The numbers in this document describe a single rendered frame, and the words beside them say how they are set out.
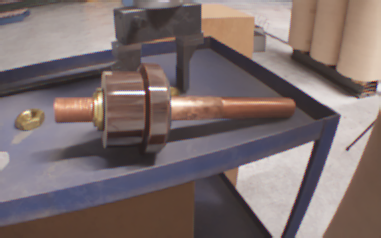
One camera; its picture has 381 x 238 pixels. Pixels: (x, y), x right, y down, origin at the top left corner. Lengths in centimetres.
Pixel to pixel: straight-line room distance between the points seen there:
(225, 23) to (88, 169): 72
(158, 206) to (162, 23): 28
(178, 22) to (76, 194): 28
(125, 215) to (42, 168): 15
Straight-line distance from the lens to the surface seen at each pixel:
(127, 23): 40
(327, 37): 296
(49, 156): 39
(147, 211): 44
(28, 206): 31
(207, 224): 73
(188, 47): 46
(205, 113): 35
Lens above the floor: 110
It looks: 32 degrees down
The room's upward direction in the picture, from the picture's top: straight up
